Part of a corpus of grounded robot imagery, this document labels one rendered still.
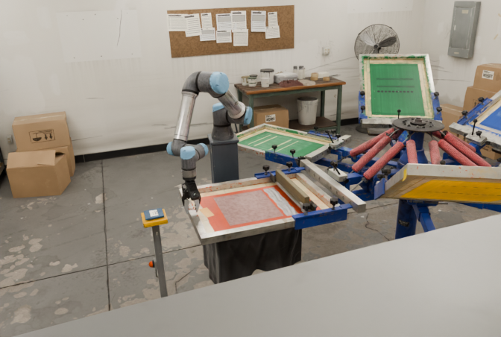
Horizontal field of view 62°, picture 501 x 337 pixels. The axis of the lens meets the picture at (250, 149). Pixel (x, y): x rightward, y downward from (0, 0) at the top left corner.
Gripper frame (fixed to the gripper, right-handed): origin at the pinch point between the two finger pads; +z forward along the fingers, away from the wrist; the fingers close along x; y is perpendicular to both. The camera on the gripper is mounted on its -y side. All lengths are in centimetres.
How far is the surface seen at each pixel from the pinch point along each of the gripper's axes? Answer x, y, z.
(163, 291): 18, 10, 55
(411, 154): -123, -19, -23
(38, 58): 109, 380, -39
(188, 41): -78, 379, -53
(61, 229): 92, 198, 102
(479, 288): 22, -186, -95
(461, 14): -459, 293, -83
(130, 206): 26, 221, 101
